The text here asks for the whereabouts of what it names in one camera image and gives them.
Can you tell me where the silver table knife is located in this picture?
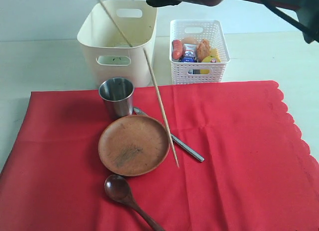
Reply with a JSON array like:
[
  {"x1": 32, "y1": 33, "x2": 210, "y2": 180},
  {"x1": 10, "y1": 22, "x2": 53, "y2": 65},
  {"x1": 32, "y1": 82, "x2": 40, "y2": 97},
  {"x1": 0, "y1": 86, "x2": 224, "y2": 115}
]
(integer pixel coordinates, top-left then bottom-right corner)
[{"x1": 133, "y1": 107, "x2": 205, "y2": 162}]

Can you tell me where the brown wooden plate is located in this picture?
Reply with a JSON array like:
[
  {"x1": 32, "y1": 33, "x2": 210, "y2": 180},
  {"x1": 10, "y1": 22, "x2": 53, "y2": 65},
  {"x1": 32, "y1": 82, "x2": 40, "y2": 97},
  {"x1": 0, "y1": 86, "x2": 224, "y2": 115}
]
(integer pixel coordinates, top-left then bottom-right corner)
[{"x1": 98, "y1": 115, "x2": 170, "y2": 177}]

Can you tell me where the steel cup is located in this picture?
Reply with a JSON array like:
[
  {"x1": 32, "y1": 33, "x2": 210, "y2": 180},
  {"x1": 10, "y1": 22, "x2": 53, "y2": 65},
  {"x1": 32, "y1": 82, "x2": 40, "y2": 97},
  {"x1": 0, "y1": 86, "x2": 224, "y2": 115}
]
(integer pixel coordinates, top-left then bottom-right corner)
[{"x1": 98, "y1": 77, "x2": 135, "y2": 120}]

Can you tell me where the wooden chopstick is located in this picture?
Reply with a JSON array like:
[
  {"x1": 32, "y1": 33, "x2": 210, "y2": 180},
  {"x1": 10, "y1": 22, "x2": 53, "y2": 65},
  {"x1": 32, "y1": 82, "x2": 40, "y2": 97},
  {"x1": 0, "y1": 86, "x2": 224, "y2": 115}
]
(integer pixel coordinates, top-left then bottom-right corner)
[
  {"x1": 143, "y1": 48, "x2": 179, "y2": 168},
  {"x1": 97, "y1": 0, "x2": 133, "y2": 47}
]

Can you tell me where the blue white milk carton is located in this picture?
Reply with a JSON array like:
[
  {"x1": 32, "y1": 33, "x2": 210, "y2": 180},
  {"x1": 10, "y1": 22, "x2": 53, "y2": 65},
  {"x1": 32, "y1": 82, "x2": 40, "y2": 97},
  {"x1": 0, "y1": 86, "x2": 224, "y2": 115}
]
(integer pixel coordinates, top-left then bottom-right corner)
[{"x1": 179, "y1": 43, "x2": 197, "y2": 63}]

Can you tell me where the red sausage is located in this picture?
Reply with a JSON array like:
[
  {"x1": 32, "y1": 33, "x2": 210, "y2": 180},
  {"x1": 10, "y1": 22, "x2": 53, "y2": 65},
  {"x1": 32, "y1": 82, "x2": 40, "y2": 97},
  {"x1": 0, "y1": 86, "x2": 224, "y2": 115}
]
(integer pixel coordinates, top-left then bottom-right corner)
[{"x1": 171, "y1": 39, "x2": 183, "y2": 61}]

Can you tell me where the yellow lemon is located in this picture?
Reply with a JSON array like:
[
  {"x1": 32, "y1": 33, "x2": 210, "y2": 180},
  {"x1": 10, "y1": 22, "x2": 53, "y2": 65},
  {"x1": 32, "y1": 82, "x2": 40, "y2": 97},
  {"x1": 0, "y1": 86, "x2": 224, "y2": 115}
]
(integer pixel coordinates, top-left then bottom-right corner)
[{"x1": 201, "y1": 55, "x2": 221, "y2": 63}]

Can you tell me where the brown egg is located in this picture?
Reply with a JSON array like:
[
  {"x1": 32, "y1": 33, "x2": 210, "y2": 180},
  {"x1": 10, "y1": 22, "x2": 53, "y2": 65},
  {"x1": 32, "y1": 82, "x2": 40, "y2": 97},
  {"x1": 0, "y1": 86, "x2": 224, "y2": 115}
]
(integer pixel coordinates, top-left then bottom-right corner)
[{"x1": 181, "y1": 36, "x2": 198, "y2": 45}]

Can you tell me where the orange fried chicken piece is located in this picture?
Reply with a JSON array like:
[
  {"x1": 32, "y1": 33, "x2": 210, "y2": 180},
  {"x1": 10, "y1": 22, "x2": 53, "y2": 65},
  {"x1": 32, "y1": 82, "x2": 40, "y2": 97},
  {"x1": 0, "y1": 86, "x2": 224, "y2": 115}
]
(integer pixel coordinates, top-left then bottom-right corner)
[{"x1": 196, "y1": 39, "x2": 211, "y2": 62}]

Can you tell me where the dark wooden spoon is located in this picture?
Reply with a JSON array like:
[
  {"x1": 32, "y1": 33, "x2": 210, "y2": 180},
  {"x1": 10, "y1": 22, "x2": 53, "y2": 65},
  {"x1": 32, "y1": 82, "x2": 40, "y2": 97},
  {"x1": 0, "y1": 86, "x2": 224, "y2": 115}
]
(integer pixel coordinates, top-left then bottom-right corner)
[{"x1": 104, "y1": 174, "x2": 164, "y2": 231}]

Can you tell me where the white ceramic bowl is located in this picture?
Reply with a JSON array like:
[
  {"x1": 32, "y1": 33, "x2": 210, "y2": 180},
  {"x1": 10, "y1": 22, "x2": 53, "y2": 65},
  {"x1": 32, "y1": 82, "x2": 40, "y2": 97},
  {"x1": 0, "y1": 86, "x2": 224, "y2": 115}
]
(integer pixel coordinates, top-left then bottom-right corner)
[{"x1": 113, "y1": 43, "x2": 134, "y2": 48}]

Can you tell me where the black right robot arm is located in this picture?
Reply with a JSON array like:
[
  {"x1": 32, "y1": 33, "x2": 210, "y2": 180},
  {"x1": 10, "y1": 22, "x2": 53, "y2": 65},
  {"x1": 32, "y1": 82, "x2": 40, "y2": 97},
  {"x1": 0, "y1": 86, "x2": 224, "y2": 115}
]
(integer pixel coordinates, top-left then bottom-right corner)
[{"x1": 146, "y1": 0, "x2": 319, "y2": 44}]

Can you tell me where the white perforated plastic basket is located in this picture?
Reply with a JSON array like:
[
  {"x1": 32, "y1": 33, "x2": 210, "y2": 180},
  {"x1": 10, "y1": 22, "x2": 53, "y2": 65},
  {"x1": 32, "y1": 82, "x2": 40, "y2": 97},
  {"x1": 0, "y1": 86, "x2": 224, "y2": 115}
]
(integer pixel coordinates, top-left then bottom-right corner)
[{"x1": 169, "y1": 19, "x2": 230, "y2": 84}]

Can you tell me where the cream plastic bin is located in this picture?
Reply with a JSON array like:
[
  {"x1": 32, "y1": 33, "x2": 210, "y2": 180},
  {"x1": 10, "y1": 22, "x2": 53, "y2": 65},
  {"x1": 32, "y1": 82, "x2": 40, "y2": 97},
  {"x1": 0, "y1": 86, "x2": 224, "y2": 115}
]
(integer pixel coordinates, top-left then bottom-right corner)
[{"x1": 77, "y1": 0, "x2": 158, "y2": 87}]

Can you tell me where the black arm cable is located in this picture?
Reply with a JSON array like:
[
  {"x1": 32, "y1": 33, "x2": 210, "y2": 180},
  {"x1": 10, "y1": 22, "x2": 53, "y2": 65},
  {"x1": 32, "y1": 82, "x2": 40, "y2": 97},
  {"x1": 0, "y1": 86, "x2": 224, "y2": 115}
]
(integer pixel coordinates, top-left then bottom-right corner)
[{"x1": 254, "y1": 0, "x2": 319, "y2": 39}]

